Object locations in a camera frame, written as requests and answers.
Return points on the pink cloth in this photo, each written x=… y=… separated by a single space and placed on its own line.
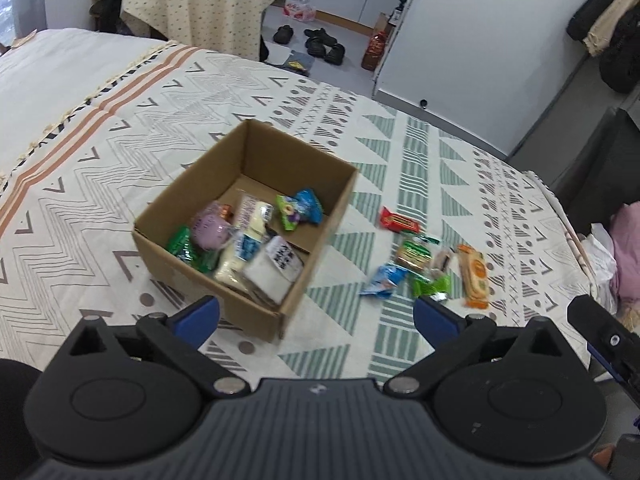
x=628 y=252

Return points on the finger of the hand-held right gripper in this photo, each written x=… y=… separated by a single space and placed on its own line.
x=600 y=327
x=607 y=365

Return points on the hanging dark coats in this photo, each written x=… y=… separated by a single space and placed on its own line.
x=607 y=25

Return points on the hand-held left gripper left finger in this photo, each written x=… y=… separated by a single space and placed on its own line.
x=200 y=317

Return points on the red snack packet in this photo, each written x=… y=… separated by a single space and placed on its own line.
x=398 y=221

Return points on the black slipper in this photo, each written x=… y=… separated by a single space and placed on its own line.
x=334 y=54
x=283 y=34
x=321 y=35
x=316 y=48

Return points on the plain blue snack packet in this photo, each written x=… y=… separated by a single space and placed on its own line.
x=385 y=280

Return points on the cardboard box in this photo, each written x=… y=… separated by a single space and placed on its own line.
x=300 y=180

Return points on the large green snack packet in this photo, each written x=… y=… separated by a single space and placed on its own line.
x=184 y=247

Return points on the table with dotted tablecloth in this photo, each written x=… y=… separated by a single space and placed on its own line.
x=200 y=0

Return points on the white plastic bag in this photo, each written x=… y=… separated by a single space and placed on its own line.
x=600 y=257

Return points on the small clear stick packet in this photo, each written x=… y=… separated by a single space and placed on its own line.
x=443 y=262

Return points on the long white snack packet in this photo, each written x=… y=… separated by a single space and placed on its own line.
x=245 y=235

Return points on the purple snack packet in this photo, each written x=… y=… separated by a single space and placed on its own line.
x=212 y=227

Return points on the pack of water bottles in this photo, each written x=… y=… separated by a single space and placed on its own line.
x=299 y=8

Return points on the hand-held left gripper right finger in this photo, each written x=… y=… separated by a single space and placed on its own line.
x=435 y=320

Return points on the dark clothes on chair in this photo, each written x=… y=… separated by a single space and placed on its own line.
x=105 y=12

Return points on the black folded panel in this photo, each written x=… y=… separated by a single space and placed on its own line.
x=600 y=170

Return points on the green yellow cracker packet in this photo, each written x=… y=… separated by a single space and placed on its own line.
x=413 y=255

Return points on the blue fruit print snack packet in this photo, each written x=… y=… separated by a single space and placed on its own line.
x=300 y=207

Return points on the small brown carton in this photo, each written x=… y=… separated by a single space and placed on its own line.
x=382 y=22

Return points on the clear white packet blue label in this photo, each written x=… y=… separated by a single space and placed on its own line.
x=277 y=266

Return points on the crumpled green snack packet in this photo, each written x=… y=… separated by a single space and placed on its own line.
x=430 y=286

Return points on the orange biscuit packet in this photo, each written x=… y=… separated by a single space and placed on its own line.
x=475 y=276

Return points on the white bed sheet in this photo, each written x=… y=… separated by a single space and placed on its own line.
x=55 y=75

